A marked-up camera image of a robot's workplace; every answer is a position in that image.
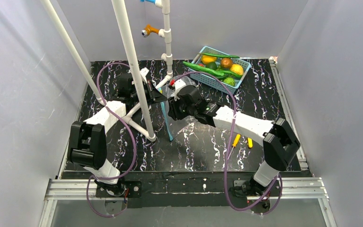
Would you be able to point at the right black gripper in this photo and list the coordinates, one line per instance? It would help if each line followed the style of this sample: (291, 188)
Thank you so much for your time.
(172, 102)

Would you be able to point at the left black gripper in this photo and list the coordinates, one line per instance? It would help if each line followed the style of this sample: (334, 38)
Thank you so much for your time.
(148, 90)

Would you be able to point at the green chili pepper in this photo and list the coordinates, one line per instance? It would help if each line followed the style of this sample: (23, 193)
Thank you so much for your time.
(231, 74)

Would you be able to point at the orange fruit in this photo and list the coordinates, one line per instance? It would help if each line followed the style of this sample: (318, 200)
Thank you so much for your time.
(205, 59)

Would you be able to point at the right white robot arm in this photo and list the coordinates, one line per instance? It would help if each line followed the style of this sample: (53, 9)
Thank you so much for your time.
(279, 141)

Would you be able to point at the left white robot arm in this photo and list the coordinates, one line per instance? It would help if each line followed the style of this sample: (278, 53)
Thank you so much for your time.
(87, 141)

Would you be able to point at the long green cucumber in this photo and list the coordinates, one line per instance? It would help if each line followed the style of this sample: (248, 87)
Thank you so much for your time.
(203, 69)

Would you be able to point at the light green vegetable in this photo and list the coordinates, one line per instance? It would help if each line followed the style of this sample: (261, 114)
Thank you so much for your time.
(230, 81)

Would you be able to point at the thin green bean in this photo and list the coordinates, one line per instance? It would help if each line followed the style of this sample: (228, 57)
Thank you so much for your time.
(218, 55)

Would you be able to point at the yellow lemon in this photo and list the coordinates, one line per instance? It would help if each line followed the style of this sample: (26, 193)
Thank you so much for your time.
(237, 69)

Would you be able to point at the orange webcam on pipe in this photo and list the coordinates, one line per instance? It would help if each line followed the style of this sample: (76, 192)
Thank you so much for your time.
(148, 30)

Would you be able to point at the blue clip on pipe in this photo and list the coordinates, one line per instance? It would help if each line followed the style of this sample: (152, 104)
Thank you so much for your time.
(151, 1)

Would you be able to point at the white PVC pipe frame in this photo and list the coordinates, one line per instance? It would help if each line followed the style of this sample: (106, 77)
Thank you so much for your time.
(138, 117)

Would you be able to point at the orange handled screwdriver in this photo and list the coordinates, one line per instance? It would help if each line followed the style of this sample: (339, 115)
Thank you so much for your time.
(234, 144)

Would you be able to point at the yellow handled screwdriver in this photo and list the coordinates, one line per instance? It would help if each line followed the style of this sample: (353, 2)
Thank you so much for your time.
(250, 143)

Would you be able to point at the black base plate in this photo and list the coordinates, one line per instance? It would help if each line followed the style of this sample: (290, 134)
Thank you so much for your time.
(175, 189)

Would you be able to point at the aluminium rail frame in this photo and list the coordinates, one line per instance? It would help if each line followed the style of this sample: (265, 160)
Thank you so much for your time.
(285, 188)

